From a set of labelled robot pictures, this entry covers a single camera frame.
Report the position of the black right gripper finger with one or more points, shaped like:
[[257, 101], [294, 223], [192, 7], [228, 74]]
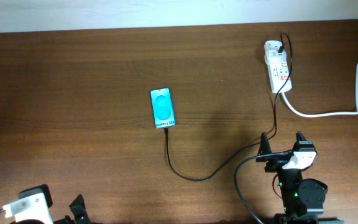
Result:
[[300, 139], [264, 148]]

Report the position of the white USB charger adapter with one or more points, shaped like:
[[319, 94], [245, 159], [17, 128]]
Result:
[[274, 52]]

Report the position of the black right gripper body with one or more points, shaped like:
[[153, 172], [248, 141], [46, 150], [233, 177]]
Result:
[[276, 163]]

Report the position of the white power strip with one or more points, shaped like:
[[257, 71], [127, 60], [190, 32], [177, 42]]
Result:
[[279, 77]]

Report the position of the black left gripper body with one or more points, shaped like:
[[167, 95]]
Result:
[[82, 218]]

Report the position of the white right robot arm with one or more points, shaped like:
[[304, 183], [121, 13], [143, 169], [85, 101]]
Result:
[[302, 198]]

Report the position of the blue screen smartphone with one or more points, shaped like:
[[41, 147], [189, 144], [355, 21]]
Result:
[[162, 108]]

